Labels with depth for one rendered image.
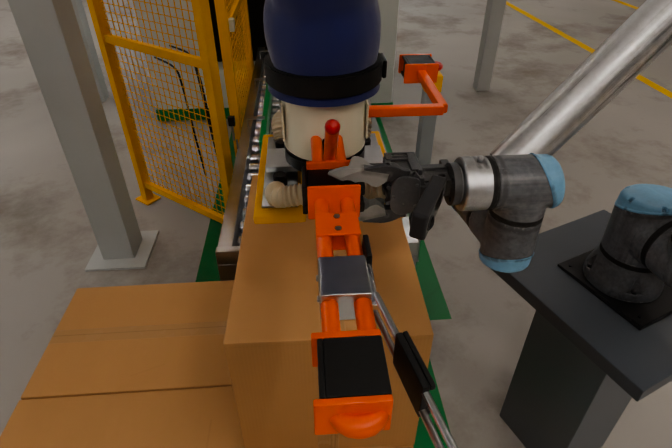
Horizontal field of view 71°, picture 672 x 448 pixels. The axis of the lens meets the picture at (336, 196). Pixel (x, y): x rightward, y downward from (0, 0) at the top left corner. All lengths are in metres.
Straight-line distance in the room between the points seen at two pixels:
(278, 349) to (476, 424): 1.18
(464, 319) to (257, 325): 1.46
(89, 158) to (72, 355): 1.06
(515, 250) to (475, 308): 1.49
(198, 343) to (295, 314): 0.57
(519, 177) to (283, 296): 0.52
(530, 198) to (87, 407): 1.18
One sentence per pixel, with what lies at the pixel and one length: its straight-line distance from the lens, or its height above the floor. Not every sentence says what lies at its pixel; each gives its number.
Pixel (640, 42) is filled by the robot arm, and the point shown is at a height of 1.43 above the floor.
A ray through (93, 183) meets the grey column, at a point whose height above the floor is 0.48.
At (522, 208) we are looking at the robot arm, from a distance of 0.82.
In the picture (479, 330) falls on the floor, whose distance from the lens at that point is 2.26.
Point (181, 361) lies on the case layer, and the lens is 1.46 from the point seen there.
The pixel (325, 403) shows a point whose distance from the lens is 0.47.
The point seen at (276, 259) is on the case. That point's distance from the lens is 1.09.
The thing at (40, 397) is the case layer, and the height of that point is 0.54.
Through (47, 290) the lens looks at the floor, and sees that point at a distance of 2.72.
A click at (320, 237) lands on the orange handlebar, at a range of 0.65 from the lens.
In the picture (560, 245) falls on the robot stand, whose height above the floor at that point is 0.75.
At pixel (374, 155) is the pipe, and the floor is 1.17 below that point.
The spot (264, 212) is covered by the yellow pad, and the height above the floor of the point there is 1.14.
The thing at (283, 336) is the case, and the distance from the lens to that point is 0.94.
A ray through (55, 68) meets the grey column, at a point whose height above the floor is 1.03.
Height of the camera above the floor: 1.67
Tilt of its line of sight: 34 degrees down
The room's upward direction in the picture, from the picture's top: straight up
